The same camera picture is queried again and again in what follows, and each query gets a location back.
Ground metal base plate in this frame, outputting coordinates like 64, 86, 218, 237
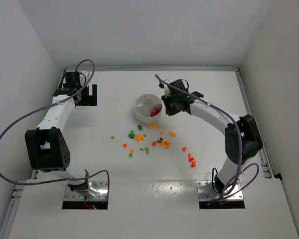
64, 181, 108, 202
196, 180, 244, 201

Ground purple cable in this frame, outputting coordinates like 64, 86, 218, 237
154, 74, 260, 201
0, 59, 110, 185

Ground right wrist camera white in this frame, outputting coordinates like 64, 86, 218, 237
158, 80, 170, 98

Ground yellow orange lego cluster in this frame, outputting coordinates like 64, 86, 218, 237
134, 134, 145, 141

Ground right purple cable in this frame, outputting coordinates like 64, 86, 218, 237
154, 74, 260, 201

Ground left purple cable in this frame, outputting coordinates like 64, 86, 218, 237
0, 59, 110, 185

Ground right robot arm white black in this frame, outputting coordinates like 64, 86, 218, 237
159, 79, 263, 201

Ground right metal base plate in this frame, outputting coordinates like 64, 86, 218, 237
196, 180, 244, 201

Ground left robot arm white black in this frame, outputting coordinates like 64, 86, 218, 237
25, 71, 97, 198

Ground orange arch lego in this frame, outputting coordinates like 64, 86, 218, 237
169, 130, 177, 137

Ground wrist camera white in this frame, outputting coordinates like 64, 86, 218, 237
158, 80, 170, 98
80, 71, 90, 80

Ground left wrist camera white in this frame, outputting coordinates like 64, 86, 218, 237
80, 71, 90, 80

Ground orange lego stack right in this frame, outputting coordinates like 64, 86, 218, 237
188, 153, 196, 168

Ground red legos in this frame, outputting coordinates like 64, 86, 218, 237
150, 109, 161, 117

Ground white round divided container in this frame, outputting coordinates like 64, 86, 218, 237
134, 94, 162, 124

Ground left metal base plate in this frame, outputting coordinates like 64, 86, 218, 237
64, 181, 108, 202

